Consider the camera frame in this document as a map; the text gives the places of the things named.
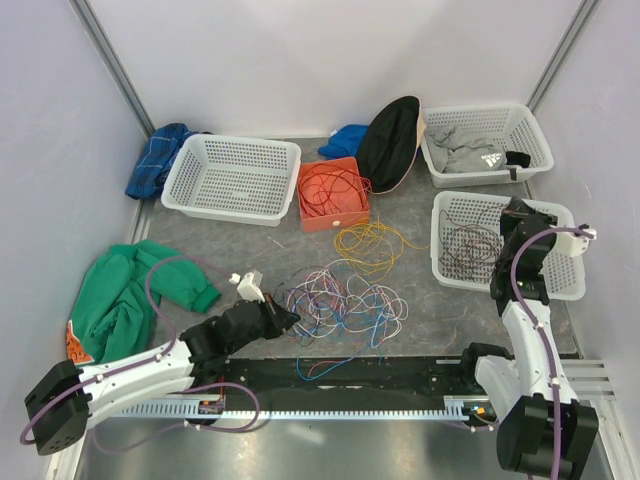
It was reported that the brown wire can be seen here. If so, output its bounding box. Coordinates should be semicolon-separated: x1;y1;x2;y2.
438;204;511;284

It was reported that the yellow wire bundle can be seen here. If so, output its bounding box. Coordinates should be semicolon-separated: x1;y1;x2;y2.
332;219;431;284

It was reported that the red wire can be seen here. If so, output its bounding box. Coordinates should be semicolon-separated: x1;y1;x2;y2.
299;164;374;219

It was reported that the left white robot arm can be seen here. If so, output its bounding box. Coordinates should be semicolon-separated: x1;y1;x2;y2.
20;296;301;456

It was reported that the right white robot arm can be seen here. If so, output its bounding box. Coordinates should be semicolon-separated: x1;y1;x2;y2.
457;197;599;479

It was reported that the grey adidas garment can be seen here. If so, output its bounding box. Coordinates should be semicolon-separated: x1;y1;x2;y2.
425;125;532;185

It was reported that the far right white basket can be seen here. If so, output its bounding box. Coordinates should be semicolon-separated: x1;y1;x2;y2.
421;103;554;189

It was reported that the orange square box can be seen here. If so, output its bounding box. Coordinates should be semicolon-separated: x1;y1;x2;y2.
297;157;371;233

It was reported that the green shirt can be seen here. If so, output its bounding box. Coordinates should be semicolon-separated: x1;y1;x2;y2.
66;240;220;365

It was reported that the left white plastic basket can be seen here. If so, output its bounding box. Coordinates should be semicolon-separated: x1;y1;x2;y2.
161;134;301;227

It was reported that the black bucket hat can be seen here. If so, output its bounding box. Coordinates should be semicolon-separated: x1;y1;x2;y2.
355;95;425;194

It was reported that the blue plaid cloth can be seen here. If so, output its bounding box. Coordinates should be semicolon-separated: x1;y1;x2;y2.
125;123;198;200

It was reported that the bright blue cloth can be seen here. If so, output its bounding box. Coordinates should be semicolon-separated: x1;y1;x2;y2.
318;124;368;159

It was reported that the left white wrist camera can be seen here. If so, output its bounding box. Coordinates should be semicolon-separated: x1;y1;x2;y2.
228;270;265;303

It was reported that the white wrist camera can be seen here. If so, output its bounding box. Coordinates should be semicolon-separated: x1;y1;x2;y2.
554;225;597;258
228;270;265;303

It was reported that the tangled multicolour wire pile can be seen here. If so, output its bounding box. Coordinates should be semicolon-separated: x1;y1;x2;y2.
272;257;409;381

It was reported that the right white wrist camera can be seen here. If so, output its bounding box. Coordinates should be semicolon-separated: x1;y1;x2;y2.
554;225;597;258

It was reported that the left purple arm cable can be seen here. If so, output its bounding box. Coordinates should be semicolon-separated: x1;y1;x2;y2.
18;255;232;446

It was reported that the slotted cable duct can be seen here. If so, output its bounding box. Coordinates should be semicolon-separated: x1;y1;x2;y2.
107;390;496;421

